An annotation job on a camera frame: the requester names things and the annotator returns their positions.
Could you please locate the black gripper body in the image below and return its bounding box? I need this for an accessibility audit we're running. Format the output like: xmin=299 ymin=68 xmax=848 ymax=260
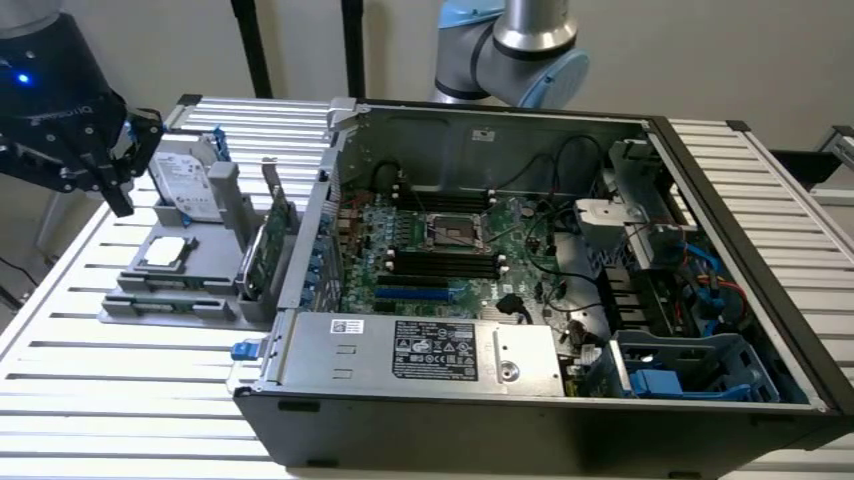
xmin=0 ymin=12 xmax=130 ymax=195

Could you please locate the green RAM stick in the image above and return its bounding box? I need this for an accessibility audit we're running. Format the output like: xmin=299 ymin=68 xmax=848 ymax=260
xmin=108 ymin=296 xmax=223 ymax=315

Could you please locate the black RAM slot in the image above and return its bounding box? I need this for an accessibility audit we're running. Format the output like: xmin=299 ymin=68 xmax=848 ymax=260
xmin=386 ymin=257 xmax=506 ymax=266
xmin=385 ymin=263 xmax=507 ymax=272
xmin=394 ymin=203 xmax=498 ymax=212
xmin=394 ymin=198 xmax=498 ymax=206
xmin=394 ymin=193 xmax=497 ymax=201
xmin=394 ymin=187 xmax=497 ymax=196
xmin=385 ymin=269 xmax=507 ymax=278
xmin=386 ymin=251 xmax=506 ymax=260

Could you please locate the black expansion slot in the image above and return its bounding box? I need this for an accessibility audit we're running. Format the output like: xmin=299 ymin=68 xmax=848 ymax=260
xmin=375 ymin=276 xmax=450 ymax=290

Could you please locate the blue expansion slot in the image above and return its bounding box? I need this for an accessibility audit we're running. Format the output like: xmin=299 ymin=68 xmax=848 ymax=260
xmin=375 ymin=287 xmax=451 ymax=302

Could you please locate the silver hard disk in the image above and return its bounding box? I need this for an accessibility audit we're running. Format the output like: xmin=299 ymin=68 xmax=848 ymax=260
xmin=147 ymin=131 xmax=226 ymax=224

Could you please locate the silver CPU chip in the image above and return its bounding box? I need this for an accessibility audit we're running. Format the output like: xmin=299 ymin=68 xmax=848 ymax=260
xmin=146 ymin=237 xmax=194 ymax=265

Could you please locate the grey parts rack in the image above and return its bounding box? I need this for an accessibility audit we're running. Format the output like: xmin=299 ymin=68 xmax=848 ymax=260
xmin=98 ymin=158 xmax=299 ymax=327

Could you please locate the black stand pole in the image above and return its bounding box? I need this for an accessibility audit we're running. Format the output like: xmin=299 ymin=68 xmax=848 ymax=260
xmin=228 ymin=0 xmax=276 ymax=99
xmin=335 ymin=0 xmax=370 ymax=99

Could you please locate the green graphics card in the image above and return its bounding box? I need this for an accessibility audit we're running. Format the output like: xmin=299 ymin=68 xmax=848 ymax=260
xmin=235 ymin=156 xmax=299 ymax=302

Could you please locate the blue case latch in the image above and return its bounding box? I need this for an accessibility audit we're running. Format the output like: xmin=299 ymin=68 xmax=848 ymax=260
xmin=228 ymin=338 xmax=267 ymax=362

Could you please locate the silver power supply unit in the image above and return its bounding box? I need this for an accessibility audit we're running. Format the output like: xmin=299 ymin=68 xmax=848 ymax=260
xmin=274 ymin=311 xmax=570 ymax=400

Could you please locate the metal CPU socket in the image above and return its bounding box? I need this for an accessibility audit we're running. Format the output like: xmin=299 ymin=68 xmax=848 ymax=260
xmin=418 ymin=211 xmax=494 ymax=252

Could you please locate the green motherboard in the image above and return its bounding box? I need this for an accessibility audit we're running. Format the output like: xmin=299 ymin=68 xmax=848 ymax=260
xmin=318 ymin=192 xmax=579 ymax=329

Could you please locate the black open PC case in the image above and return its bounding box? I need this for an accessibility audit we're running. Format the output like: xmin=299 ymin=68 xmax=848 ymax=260
xmin=226 ymin=96 xmax=854 ymax=472

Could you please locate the metal drive cage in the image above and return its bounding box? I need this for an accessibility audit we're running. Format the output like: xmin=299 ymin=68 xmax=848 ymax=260
xmin=571 ymin=138 xmax=701 ymax=272

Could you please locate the black fan shroud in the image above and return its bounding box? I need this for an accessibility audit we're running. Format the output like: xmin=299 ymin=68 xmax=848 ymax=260
xmin=595 ymin=268 xmax=677 ymax=337

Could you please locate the blue plastic disk bay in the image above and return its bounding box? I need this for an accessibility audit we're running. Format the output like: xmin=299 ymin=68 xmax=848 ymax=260
xmin=607 ymin=328 xmax=783 ymax=402

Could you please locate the aluminium side table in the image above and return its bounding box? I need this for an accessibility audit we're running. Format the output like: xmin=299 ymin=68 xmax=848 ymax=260
xmin=769 ymin=125 xmax=854 ymax=207

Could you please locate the blue disk bracket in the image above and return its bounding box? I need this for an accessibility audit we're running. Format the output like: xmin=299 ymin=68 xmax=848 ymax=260
xmin=204 ymin=123 xmax=234 ymax=164

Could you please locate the black floor cable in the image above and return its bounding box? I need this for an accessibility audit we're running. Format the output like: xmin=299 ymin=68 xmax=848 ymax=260
xmin=0 ymin=253 xmax=39 ymax=314

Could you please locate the short black looped wire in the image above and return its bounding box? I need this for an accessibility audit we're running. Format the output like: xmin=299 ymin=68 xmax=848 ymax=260
xmin=371 ymin=159 xmax=403 ymax=195

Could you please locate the long black wire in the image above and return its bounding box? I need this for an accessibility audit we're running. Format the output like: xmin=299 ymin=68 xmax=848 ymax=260
xmin=531 ymin=133 xmax=607 ymax=194

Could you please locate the blue wire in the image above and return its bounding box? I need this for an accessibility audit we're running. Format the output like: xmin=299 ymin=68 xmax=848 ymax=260
xmin=677 ymin=238 xmax=730 ymax=337

